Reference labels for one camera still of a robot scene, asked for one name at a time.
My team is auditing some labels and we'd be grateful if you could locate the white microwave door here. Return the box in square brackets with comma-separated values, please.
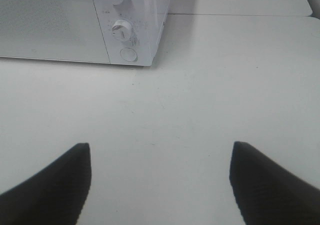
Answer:
[0, 0, 110, 64]

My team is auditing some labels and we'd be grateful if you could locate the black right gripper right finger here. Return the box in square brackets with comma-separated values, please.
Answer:
[229, 141, 320, 225]

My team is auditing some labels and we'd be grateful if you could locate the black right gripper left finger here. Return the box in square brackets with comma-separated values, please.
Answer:
[0, 143, 92, 225]

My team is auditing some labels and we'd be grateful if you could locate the white microwave oven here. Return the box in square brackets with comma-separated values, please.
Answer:
[0, 0, 173, 67]

